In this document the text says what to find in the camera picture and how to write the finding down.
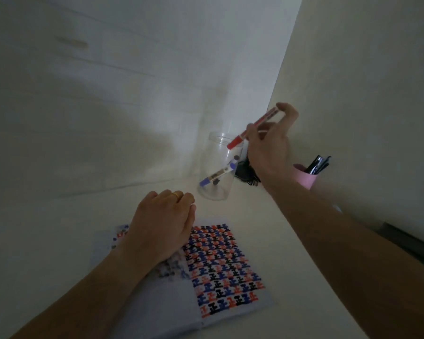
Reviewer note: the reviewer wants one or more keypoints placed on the person's right hand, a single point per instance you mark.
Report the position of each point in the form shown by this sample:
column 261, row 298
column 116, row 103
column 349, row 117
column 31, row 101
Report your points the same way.
column 268, row 155

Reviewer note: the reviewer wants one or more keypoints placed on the person's left hand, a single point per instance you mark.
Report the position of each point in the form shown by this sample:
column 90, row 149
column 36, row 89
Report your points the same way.
column 159, row 229

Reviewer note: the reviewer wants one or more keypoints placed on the person's right thumb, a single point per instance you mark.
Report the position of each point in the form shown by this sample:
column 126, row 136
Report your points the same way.
column 252, row 132

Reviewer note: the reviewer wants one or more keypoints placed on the person's left fingers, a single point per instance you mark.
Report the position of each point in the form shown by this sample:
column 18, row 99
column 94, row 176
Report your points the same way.
column 169, row 201

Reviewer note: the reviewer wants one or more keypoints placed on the red marker pen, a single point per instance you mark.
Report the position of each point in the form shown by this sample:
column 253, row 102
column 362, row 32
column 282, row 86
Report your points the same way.
column 236, row 140

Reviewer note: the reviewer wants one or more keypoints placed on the notebook with patterned page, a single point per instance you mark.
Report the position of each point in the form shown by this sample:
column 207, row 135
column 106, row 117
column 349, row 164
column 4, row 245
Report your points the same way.
column 222, row 268

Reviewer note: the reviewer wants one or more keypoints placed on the person's left forearm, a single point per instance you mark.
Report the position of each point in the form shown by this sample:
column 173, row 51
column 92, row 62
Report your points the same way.
column 92, row 300

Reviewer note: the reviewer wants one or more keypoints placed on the person's right forearm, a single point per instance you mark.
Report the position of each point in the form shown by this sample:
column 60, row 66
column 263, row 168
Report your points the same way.
column 357, row 264

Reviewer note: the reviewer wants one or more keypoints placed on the pile of black binder clips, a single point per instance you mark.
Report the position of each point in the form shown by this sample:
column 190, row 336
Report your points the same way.
column 245, row 172

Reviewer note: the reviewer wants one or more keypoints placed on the clear plastic jar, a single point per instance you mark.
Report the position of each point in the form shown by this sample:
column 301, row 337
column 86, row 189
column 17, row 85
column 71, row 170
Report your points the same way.
column 215, row 155

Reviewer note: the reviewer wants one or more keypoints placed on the black marker pen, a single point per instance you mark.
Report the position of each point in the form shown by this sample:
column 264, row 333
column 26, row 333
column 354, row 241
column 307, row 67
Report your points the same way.
column 216, row 181

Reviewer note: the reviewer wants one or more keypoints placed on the blue marker pen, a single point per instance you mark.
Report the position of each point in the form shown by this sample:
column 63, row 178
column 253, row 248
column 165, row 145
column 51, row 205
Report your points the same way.
column 219, row 174

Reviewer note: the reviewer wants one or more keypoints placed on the pink pen cup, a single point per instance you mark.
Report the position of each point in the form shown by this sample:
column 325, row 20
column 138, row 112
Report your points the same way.
column 305, row 178

